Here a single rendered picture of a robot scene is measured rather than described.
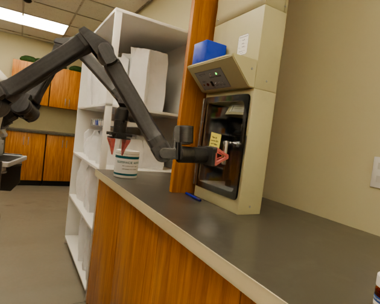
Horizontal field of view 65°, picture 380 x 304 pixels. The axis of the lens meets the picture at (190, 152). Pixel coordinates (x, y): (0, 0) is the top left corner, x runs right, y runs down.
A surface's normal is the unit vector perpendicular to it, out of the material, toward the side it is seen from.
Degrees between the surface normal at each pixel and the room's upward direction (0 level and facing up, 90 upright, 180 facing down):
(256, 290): 90
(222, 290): 90
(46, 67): 85
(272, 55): 90
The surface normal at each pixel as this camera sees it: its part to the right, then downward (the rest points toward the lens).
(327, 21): -0.86, -0.08
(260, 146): 0.50, 0.11
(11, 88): 0.37, -0.12
